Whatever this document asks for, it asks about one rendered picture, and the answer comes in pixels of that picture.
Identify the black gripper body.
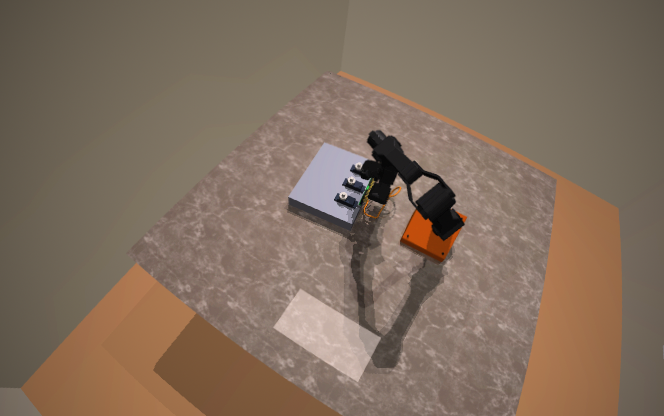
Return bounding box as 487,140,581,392
368,163,398,205

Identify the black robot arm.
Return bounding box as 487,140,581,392
360,130,465,241

